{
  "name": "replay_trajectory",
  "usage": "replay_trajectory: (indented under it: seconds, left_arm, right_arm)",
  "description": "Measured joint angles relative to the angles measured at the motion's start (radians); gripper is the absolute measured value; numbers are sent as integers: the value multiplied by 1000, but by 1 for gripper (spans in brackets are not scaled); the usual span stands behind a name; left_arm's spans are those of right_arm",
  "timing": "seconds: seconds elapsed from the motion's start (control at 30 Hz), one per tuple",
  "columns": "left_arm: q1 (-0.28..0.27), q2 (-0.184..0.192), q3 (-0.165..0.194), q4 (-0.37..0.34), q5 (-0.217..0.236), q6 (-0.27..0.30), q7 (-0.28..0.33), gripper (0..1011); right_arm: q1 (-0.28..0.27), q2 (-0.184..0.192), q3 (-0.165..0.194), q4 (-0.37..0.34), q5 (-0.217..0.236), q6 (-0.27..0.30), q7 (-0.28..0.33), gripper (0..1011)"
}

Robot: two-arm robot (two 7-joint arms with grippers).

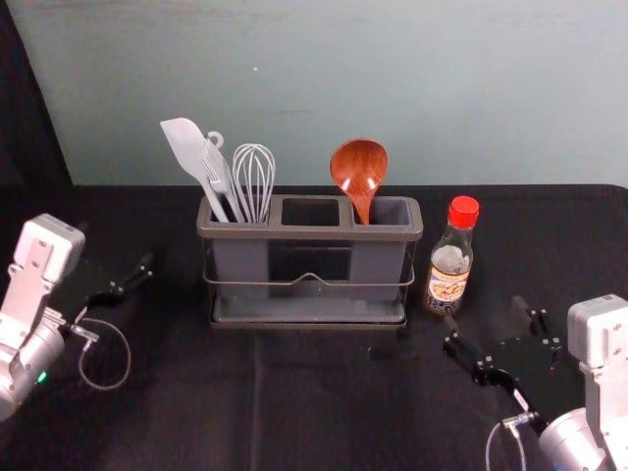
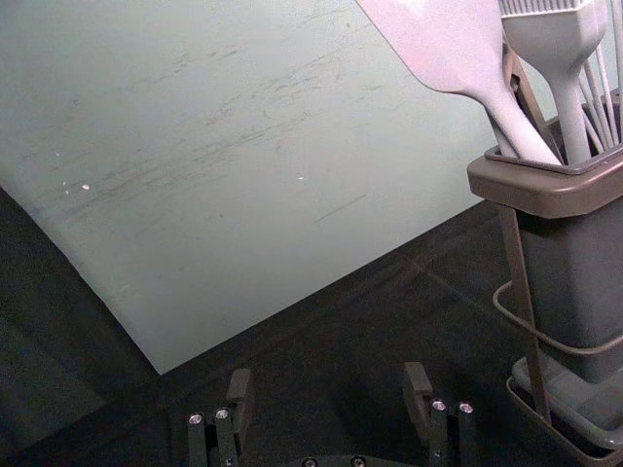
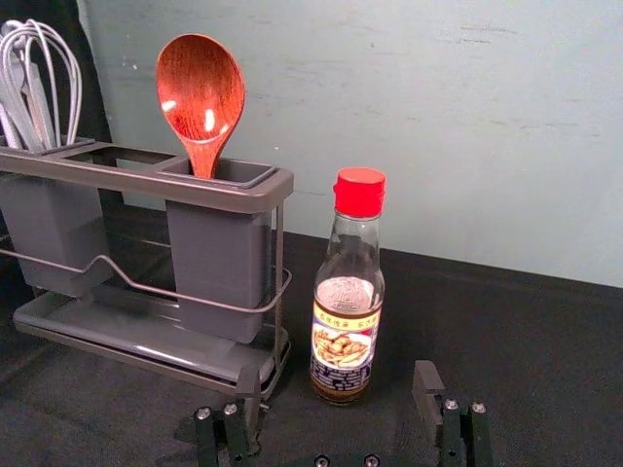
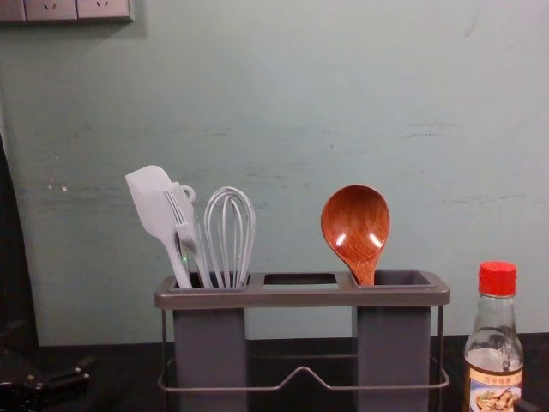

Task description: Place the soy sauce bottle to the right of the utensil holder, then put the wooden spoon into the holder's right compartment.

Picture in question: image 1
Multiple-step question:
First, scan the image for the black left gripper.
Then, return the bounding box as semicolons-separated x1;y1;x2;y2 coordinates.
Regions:
48;251;155;324

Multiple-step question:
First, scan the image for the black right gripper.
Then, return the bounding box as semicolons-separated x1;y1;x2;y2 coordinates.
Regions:
441;294;586;424

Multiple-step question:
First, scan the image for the red-capped glass sauce bottle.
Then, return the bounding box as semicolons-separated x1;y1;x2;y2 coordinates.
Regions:
423;195;482;318

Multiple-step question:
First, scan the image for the grey plastic utensil holder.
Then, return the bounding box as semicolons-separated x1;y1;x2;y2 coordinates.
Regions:
196;194;425;303

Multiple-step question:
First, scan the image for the grey slotted utensil with loop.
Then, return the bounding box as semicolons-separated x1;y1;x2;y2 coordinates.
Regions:
197;130;246;224

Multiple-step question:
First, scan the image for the grey silicone spatula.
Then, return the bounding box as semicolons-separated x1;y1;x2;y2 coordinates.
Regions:
159;116;232;224

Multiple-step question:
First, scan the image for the grey drip tray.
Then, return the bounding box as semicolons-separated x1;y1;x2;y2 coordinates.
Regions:
211;293;407;325

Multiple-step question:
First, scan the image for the black table cloth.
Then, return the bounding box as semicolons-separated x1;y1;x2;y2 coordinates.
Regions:
0;183;628;471

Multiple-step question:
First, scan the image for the black backdrop cloth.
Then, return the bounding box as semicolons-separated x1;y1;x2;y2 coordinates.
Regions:
0;0;76;188

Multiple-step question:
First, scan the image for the brown wooden ladle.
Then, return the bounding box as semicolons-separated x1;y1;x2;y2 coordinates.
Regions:
329;137;391;227

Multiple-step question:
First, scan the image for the thin left gripper cable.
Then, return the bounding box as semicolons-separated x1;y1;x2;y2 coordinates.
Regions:
68;317;132;393

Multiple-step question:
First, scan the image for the thin gripper cable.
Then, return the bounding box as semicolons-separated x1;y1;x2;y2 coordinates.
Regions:
68;317;132;393
484;412;542;471

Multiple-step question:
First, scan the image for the thin right gripper cable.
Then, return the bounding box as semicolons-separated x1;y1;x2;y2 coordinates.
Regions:
484;412;542;471

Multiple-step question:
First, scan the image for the dark metal wire frame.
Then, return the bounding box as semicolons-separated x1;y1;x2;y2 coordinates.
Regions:
200;234;417;331

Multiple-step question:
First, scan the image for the grey wire whisk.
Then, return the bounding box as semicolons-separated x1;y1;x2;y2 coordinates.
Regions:
231;142;278;224

